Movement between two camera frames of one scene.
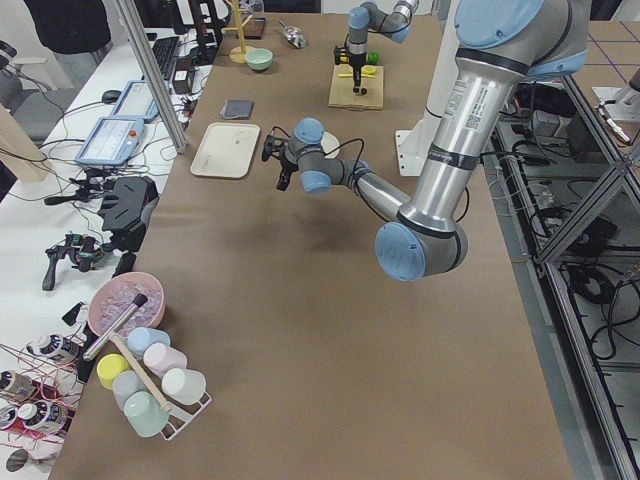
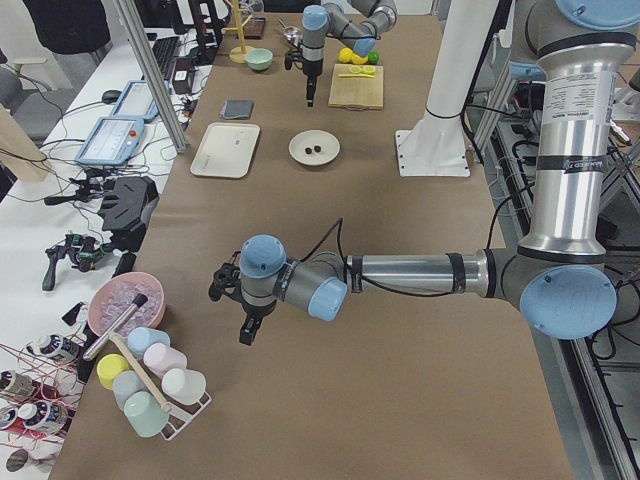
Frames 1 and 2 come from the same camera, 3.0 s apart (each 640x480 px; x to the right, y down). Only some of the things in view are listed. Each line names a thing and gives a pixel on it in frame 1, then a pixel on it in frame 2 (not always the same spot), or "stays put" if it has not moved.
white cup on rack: [184, 385] stays put
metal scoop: [294, 36] stays put
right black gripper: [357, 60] to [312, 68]
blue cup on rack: [140, 338] stays put
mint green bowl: [260, 58] stays put
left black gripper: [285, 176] to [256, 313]
